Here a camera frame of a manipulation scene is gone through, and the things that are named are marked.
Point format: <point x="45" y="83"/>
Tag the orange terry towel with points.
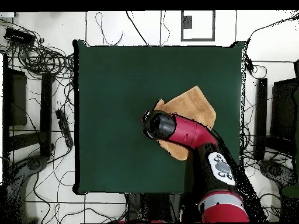
<point x="191" y="105"/>

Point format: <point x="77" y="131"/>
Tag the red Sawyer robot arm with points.
<point x="191" y="133"/>

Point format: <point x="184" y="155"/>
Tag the dark green table cloth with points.
<point x="116" y="93"/>

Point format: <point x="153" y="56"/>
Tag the black power strip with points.
<point x="64" y="128"/>

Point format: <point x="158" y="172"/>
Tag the grey black stand base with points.
<point x="275" y="170"/>
<point x="33" y="164"/>

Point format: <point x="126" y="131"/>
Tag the black electronics box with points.
<point x="19" y="36"/>

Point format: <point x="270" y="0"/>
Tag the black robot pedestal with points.
<point x="154" y="207"/>

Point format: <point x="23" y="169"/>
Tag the grey rectangular floor frame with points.
<point x="182" y="25"/>

